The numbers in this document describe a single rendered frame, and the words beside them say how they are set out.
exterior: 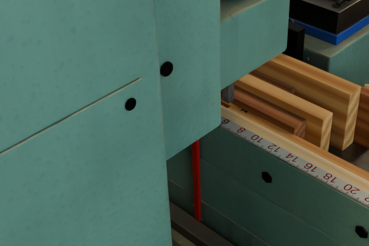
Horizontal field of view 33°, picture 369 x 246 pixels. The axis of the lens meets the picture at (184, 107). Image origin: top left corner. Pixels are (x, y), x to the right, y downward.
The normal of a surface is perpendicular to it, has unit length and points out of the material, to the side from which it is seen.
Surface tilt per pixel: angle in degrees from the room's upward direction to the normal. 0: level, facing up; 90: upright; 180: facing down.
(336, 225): 90
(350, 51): 90
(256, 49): 90
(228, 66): 90
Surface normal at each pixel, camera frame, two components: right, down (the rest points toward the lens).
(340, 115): -0.71, 0.43
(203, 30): 0.70, 0.39
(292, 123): -0.04, -0.82
